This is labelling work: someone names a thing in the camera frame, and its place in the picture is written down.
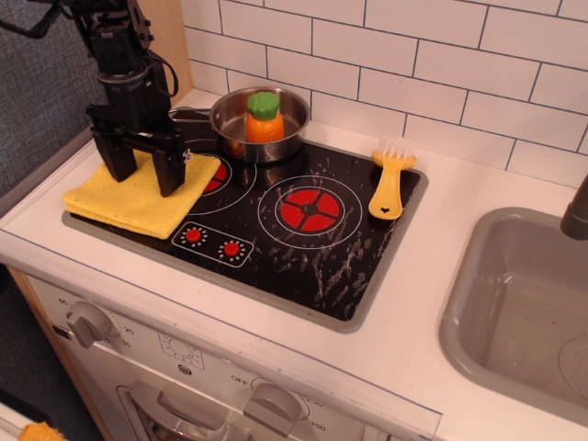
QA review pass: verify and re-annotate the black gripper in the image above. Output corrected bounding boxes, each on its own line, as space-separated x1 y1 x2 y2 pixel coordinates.
86 63 188 197

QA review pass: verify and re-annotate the yellow cloth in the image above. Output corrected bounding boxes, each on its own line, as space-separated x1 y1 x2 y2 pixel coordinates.
62 152 221 239

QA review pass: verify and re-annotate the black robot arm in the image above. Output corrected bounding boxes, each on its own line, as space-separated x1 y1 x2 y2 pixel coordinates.
65 1 187 197

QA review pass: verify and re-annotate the red left stove knob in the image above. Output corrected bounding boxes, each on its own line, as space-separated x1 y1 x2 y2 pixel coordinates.
185 228 202 243

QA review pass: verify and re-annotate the red stove knob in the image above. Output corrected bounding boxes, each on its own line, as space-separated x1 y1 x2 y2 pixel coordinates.
222 242 241 257
185 228 202 243

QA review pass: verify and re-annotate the red right stove knob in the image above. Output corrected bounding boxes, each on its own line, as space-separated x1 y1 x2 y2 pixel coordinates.
222 242 241 257

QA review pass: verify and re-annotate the black toy stove top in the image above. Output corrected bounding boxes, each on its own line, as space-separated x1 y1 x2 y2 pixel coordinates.
62 112 428 333

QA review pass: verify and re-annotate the orange toy carrot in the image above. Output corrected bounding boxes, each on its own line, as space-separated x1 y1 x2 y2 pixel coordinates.
245 91 285 143

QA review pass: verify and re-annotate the grey timer knob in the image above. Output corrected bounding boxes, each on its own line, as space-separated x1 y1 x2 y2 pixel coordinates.
66 301 113 348

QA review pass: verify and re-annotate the yellow dish brush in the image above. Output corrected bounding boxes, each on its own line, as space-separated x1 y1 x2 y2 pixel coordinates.
368 136 417 221

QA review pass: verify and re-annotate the grey oven knob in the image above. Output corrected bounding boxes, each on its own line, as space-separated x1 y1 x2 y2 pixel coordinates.
243 383 302 437

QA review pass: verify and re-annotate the orange fuzzy object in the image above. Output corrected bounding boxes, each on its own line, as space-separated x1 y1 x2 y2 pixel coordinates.
17 422 65 441

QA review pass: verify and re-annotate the grey sink basin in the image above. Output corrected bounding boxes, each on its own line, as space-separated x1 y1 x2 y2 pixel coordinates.
439 207 587 425

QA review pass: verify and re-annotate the grey faucet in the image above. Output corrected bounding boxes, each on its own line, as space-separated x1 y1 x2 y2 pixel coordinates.
560 176 588 241

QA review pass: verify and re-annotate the silver pot with handle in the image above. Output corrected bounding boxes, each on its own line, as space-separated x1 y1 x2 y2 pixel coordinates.
170 87 311 164

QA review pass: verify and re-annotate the wooden side post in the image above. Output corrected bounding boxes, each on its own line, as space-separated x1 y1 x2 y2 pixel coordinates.
138 0 193 107

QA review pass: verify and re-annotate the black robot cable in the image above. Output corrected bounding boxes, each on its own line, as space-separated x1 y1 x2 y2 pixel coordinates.
0 0 178 97

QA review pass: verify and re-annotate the grey oven door handle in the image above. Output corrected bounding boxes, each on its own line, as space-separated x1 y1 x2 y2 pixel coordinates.
151 394 254 440

